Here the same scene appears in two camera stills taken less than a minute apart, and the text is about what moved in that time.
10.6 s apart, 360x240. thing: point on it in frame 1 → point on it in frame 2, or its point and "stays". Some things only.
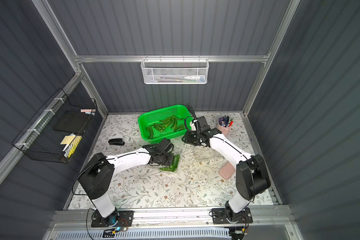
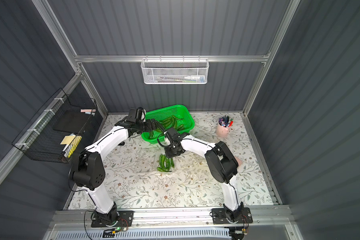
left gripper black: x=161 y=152 → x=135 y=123
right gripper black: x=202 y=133 → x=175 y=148
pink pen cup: x=224 y=124 stays
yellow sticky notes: x=67 y=139 stays
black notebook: x=72 y=121 stays
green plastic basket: x=160 y=125 stays
